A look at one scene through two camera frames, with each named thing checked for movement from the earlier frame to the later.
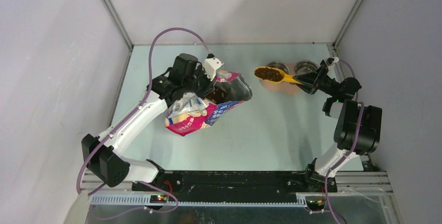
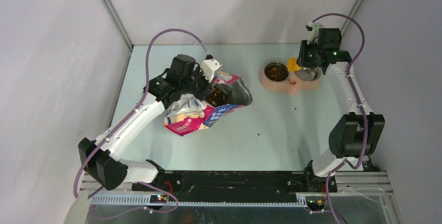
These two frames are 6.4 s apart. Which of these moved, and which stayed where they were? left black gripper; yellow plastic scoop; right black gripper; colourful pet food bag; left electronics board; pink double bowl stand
Moved: yellow plastic scoop; right black gripper
Stayed: pink double bowl stand; colourful pet food bag; left electronics board; left black gripper
